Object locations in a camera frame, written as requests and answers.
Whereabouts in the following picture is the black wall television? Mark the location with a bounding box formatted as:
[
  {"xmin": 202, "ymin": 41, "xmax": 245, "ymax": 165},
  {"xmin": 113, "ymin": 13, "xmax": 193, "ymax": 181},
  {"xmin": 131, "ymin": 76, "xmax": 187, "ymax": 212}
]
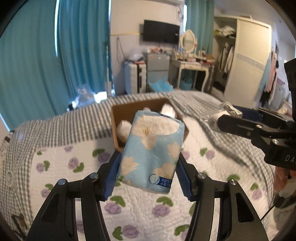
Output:
[{"xmin": 142, "ymin": 20, "xmax": 180, "ymax": 45}]

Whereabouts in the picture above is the white fluffy sock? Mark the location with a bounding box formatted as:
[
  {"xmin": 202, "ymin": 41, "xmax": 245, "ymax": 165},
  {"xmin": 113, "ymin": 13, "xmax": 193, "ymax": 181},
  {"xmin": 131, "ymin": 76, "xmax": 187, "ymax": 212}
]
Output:
[{"xmin": 200, "ymin": 101, "xmax": 243, "ymax": 133}]

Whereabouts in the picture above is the white air conditioner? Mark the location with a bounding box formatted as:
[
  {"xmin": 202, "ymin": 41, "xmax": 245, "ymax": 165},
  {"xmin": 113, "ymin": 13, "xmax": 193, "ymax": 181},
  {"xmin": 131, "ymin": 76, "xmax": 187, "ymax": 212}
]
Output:
[{"xmin": 160, "ymin": 0, "xmax": 184, "ymax": 6}]

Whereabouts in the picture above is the white oval vanity mirror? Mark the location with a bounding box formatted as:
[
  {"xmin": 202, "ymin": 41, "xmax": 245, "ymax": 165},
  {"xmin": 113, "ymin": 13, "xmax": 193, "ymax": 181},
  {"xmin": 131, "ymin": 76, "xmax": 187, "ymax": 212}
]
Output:
[{"xmin": 179, "ymin": 30, "xmax": 198, "ymax": 54}]

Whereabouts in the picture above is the white wardrobe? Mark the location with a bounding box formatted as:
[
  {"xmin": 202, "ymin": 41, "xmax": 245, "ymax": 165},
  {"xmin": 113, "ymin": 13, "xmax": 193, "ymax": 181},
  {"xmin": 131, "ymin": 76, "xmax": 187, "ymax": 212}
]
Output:
[{"xmin": 211, "ymin": 15, "xmax": 272, "ymax": 108}]

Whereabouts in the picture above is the teal curtain right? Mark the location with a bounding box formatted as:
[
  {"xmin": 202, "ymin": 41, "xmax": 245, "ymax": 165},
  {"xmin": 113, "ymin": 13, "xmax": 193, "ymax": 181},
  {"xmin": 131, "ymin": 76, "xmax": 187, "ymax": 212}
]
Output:
[{"xmin": 185, "ymin": 0, "xmax": 214, "ymax": 54}]

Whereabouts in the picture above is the brown cardboard box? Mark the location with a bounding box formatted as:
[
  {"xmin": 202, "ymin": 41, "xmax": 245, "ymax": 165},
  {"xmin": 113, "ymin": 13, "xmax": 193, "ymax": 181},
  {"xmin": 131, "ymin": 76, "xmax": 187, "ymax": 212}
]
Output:
[{"xmin": 111, "ymin": 98, "xmax": 189, "ymax": 151}]

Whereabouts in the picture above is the white suitcase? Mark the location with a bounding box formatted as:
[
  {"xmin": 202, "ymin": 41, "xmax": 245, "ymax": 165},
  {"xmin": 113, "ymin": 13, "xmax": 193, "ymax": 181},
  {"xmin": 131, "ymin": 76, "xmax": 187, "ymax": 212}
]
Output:
[{"xmin": 125, "ymin": 63, "xmax": 147, "ymax": 94}]

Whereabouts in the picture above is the clear plastic water jug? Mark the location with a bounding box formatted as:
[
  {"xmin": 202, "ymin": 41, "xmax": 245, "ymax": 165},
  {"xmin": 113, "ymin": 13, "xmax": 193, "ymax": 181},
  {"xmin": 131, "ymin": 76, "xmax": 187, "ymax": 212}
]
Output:
[{"xmin": 75, "ymin": 84, "xmax": 95, "ymax": 108}]

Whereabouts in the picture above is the white black tissue pack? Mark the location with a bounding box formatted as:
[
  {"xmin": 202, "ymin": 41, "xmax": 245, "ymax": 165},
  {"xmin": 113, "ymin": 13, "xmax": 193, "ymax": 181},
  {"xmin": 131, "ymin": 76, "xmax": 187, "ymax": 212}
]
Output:
[{"xmin": 160, "ymin": 103, "xmax": 177, "ymax": 118}]

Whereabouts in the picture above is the blue bubble wrap bag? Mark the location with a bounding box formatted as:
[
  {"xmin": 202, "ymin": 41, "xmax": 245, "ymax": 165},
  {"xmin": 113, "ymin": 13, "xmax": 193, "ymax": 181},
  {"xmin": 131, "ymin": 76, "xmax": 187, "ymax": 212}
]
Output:
[{"xmin": 148, "ymin": 77, "xmax": 174, "ymax": 92}]

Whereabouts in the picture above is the blue floral tissue pack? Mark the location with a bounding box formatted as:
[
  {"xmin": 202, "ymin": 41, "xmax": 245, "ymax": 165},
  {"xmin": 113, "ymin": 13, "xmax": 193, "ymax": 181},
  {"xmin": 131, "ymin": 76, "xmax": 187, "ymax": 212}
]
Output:
[{"xmin": 116, "ymin": 110, "xmax": 185, "ymax": 194}]

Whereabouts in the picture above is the teal curtain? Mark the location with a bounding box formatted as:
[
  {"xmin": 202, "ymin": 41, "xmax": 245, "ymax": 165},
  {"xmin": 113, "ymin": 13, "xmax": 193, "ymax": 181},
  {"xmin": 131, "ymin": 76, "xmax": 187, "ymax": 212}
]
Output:
[
  {"xmin": 1, "ymin": 1, "xmax": 113, "ymax": 130},
  {"xmin": 185, "ymin": 0, "xmax": 214, "ymax": 54}
]

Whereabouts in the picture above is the white floral quilt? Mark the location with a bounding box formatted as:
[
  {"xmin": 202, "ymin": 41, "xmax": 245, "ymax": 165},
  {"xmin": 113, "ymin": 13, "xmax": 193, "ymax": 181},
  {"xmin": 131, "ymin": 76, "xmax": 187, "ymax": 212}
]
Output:
[{"xmin": 30, "ymin": 115, "xmax": 278, "ymax": 241}]

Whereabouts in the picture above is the grey checked blanket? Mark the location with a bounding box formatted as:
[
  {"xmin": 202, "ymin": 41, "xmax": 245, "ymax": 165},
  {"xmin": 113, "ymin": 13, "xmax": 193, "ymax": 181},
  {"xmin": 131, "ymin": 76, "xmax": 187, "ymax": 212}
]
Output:
[{"xmin": 0, "ymin": 89, "xmax": 276, "ymax": 235}]

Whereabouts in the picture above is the grey mini fridge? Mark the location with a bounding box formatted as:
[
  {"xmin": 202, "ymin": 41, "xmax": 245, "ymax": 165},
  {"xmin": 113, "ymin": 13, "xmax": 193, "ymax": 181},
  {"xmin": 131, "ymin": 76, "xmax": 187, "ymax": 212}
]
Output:
[{"xmin": 145, "ymin": 53, "xmax": 170, "ymax": 92}]

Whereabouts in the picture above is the white dressing table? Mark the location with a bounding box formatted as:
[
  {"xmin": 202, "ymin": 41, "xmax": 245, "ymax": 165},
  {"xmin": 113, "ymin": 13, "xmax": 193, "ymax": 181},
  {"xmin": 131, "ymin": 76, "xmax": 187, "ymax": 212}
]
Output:
[{"xmin": 168, "ymin": 51, "xmax": 213, "ymax": 92}]

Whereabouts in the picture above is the teal curtain left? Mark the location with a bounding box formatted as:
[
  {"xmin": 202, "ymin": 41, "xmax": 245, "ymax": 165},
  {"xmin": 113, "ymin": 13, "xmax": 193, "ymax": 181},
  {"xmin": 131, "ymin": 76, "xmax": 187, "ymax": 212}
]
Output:
[{"xmin": 1, "ymin": 1, "xmax": 113, "ymax": 130}]

